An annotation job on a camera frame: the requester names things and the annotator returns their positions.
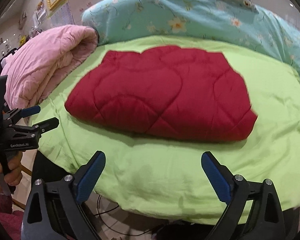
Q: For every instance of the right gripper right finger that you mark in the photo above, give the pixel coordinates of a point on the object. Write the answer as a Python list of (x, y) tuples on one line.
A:
[(253, 210)]

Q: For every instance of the pink quilted blanket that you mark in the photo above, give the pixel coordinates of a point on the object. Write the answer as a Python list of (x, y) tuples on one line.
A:
[(44, 61)]

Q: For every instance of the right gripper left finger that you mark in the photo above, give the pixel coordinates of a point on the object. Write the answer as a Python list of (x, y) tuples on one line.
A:
[(54, 210)]

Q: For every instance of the lime green bed sheet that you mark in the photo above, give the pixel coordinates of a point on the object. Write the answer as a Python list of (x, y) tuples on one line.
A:
[(164, 178)]

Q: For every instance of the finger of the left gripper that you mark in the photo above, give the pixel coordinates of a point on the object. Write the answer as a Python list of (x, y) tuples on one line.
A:
[(26, 112), (47, 125)]

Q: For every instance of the teal floral quilt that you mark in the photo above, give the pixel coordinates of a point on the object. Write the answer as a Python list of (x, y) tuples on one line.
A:
[(260, 29)]

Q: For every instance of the red quilted jacket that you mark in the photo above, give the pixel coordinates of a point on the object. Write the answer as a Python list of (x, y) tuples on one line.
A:
[(171, 92)]

